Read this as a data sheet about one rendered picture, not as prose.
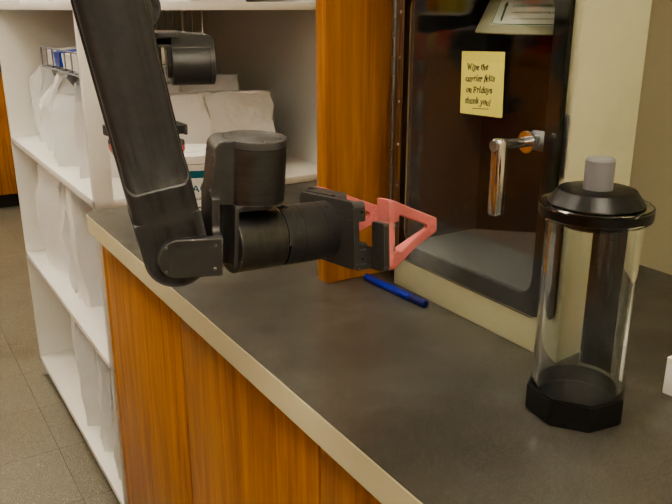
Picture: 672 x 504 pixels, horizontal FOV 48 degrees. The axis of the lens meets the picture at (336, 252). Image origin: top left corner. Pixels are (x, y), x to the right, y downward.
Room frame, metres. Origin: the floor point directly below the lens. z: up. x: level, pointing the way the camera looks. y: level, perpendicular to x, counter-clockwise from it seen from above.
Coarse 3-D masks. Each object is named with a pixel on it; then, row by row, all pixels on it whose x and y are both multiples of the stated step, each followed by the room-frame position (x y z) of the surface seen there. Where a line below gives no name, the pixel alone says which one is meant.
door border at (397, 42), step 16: (400, 0) 1.07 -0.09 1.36; (400, 16) 1.07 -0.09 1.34; (400, 32) 1.07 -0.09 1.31; (400, 48) 1.07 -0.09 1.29; (400, 64) 1.07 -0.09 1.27; (400, 80) 1.07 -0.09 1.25; (400, 96) 1.07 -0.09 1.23; (400, 112) 1.07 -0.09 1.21; (400, 128) 1.07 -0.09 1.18; (400, 144) 1.07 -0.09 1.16; (400, 160) 1.06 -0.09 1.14; (560, 160) 0.82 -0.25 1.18; (400, 176) 1.06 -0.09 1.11
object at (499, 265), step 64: (448, 0) 0.99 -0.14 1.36; (512, 0) 0.89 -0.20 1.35; (448, 64) 0.98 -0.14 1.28; (512, 64) 0.89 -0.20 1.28; (448, 128) 0.98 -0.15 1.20; (512, 128) 0.88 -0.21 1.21; (448, 192) 0.97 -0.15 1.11; (512, 192) 0.87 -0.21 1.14; (448, 256) 0.97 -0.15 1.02; (512, 256) 0.87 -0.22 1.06
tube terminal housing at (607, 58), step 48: (576, 0) 0.83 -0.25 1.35; (624, 0) 0.85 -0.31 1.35; (576, 48) 0.82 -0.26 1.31; (624, 48) 0.86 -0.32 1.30; (576, 96) 0.82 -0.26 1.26; (624, 96) 0.86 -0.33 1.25; (576, 144) 0.83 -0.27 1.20; (624, 144) 0.87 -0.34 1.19; (432, 288) 1.01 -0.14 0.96; (528, 336) 0.85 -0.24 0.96
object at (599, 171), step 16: (592, 160) 0.70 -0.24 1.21; (608, 160) 0.70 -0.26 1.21; (592, 176) 0.70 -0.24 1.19; (608, 176) 0.70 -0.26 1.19; (560, 192) 0.70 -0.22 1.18; (576, 192) 0.69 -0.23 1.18; (592, 192) 0.69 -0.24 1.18; (608, 192) 0.69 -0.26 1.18; (624, 192) 0.69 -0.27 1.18; (576, 208) 0.68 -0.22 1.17; (592, 208) 0.67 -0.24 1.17; (608, 208) 0.67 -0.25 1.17; (624, 208) 0.67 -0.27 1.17; (640, 208) 0.68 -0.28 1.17
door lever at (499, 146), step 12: (528, 132) 0.85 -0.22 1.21; (492, 144) 0.83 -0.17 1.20; (504, 144) 0.83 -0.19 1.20; (516, 144) 0.84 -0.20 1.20; (528, 144) 0.85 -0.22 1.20; (492, 156) 0.83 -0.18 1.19; (504, 156) 0.83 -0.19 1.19; (492, 168) 0.83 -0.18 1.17; (504, 168) 0.83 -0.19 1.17; (492, 180) 0.83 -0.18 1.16; (504, 180) 0.83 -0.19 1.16; (492, 192) 0.83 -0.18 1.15; (504, 192) 0.83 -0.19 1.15; (492, 204) 0.83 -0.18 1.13
